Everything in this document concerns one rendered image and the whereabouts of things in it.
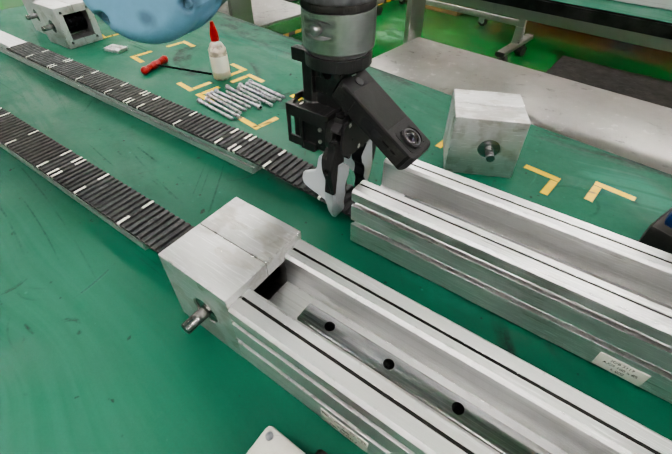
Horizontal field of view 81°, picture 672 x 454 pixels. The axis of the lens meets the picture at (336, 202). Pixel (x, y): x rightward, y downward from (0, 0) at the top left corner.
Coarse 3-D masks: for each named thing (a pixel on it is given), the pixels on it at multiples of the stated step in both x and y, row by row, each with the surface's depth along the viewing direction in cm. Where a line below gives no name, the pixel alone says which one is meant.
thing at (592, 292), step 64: (384, 192) 45; (448, 192) 46; (384, 256) 48; (448, 256) 42; (512, 256) 38; (576, 256) 41; (640, 256) 38; (512, 320) 41; (576, 320) 36; (640, 320) 33; (640, 384) 36
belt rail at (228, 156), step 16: (0, 32) 100; (0, 48) 97; (32, 64) 90; (64, 80) 84; (96, 96) 79; (128, 112) 75; (160, 128) 70; (176, 128) 67; (192, 144) 67; (208, 144) 64; (240, 160) 62
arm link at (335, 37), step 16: (304, 16) 38; (320, 16) 36; (336, 16) 36; (352, 16) 36; (368, 16) 37; (304, 32) 39; (320, 32) 37; (336, 32) 37; (352, 32) 37; (368, 32) 38; (320, 48) 38; (336, 48) 38; (352, 48) 38; (368, 48) 39
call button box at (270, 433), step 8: (264, 432) 29; (272, 432) 29; (256, 440) 28; (264, 440) 28; (272, 440) 28; (280, 440) 28; (288, 440) 28; (256, 448) 28; (264, 448) 28; (272, 448) 28; (280, 448) 28; (288, 448) 28; (296, 448) 28
